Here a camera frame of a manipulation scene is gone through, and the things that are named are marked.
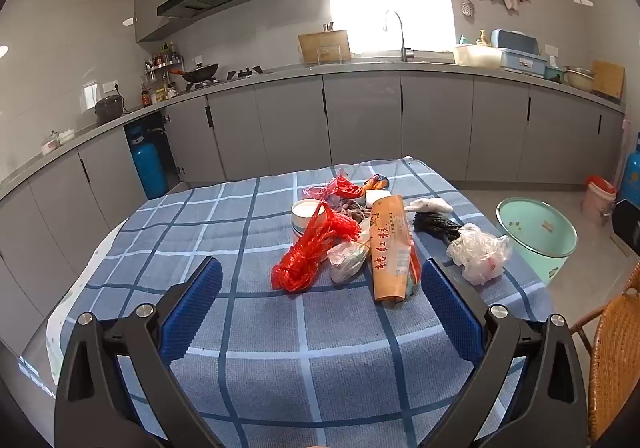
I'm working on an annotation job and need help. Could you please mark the blue plastic storage box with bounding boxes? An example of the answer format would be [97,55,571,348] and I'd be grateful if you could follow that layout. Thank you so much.
[490,29,548,76]

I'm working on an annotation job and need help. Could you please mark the red mesh net bag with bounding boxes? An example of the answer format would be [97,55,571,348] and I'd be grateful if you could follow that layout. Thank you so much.
[271,200,362,293]

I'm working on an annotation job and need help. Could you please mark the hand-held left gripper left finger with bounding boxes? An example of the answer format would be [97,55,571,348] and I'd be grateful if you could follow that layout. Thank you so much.
[54,256,224,448]

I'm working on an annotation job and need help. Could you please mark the wooden cutting board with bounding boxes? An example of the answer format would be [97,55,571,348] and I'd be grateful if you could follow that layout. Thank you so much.
[298,30,352,64]

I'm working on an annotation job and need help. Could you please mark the red plastic wrapper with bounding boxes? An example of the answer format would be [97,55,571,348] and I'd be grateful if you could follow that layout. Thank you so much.
[302,173,366,202]

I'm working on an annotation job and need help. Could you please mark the clear bag with green scraps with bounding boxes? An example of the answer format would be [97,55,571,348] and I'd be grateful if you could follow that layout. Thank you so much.
[327,240,371,285]

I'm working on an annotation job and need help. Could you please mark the grey kitchen base cabinets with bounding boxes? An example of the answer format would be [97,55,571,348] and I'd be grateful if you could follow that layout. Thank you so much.
[0,62,626,344]

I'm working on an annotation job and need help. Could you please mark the light wooden board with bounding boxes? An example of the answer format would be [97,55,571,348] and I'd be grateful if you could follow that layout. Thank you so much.
[591,60,626,99]

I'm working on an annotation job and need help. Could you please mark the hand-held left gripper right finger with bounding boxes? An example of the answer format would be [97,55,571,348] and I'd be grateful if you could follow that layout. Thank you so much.
[421,257,587,448]

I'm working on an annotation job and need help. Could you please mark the metal basin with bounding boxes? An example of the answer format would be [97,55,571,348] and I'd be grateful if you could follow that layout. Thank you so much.
[565,66,596,91]

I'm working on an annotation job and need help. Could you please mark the spice rack with bottles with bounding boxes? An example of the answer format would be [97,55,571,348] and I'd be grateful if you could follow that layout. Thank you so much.
[140,43,183,106]

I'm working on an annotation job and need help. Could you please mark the gas stove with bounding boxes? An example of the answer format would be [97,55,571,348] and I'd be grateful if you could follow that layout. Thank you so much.
[187,65,263,91]

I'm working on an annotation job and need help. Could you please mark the white bowl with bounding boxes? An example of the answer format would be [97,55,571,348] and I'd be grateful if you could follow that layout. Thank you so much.
[291,199,326,235]

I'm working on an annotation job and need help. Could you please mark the crumpled clear plastic bag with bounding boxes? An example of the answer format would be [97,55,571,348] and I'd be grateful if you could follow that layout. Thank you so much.
[446,223,513,286]

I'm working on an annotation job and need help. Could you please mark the long brown paper package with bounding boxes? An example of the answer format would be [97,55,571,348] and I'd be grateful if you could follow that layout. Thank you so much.
[370,194,417,303]

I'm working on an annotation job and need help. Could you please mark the small white dishes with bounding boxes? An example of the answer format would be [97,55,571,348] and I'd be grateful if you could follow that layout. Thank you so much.
[42,128,76,155]

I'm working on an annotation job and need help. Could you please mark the crumpled plaid rag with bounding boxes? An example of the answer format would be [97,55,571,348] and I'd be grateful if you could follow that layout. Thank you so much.
[332,198,373,225]

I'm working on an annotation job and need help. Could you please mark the black wok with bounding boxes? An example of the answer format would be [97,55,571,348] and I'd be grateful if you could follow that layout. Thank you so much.
[169,63,220,83]

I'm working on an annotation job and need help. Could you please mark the pink bucket with red lid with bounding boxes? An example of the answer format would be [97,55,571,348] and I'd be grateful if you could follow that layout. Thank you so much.
[582,175,617,226]

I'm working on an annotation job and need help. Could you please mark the blue checkered tablecloth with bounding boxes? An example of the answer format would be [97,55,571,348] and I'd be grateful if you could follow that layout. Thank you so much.
[45,159,556,448]

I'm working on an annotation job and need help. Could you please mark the black mesh net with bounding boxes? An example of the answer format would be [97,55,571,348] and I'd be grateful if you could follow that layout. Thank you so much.
[412,212,463,245]

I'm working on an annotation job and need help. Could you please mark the blue gas cylinder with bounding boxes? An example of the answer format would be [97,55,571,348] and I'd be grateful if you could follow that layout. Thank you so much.
[621,133,640,201]
[125,125,169,199]

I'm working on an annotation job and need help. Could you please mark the white plastic container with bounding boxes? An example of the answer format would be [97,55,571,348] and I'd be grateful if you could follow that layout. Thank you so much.
[454,44,503,68]

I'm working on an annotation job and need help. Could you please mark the black rice cooker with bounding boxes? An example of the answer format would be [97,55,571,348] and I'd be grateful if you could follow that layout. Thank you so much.
[95,95,124,125]

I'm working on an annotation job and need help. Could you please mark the steel kitchen faucet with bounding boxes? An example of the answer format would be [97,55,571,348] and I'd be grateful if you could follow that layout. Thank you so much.
[384,9,416,62]

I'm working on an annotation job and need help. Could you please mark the rattan chair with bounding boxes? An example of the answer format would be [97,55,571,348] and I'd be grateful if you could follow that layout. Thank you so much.
[570,260,640,444]

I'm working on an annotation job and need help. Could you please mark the white paper towel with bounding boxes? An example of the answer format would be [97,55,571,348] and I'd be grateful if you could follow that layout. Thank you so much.
[405,197,453,214]

